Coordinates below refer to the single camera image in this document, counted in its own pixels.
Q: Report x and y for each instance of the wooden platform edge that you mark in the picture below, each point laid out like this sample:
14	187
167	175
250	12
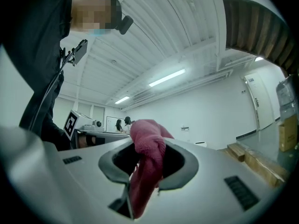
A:
261	167

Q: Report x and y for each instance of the brown cardboard box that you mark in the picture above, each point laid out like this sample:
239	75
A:
288	134

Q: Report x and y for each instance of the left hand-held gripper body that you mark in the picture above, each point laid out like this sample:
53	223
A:
71	125

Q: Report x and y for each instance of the long ceiling light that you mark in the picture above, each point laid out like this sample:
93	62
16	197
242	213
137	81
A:
122	100
167	77

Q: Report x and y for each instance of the wooden staircase underside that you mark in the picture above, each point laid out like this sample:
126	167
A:
257	24

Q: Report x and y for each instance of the person's left forearm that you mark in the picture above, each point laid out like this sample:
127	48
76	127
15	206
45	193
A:
56	134

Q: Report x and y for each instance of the person's left hand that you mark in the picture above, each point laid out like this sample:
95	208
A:
82	141

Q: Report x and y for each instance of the white wall board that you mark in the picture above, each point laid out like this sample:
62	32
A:
111	123

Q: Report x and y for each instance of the black chest camera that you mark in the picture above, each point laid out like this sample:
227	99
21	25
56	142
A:
80	51

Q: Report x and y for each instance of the white door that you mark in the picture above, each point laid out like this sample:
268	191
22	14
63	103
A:
259	106

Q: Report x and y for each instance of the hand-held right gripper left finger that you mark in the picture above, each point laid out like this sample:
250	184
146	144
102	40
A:
88	183

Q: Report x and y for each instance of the wooden steps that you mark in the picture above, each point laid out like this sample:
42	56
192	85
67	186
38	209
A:
233	151

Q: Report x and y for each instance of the person's head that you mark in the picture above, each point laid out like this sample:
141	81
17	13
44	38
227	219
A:
93	13

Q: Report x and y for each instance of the plastic-wrapped grey appliance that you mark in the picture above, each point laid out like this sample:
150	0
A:
287	97

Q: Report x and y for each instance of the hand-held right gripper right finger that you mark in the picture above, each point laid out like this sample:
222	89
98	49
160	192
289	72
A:
210	195

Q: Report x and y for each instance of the person's body in black clothing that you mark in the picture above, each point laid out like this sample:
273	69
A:
35	55

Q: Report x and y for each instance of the black head camera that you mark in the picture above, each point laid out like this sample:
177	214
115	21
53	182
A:
125	24

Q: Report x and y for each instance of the pink cleaning cloth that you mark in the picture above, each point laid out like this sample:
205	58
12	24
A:
149	143

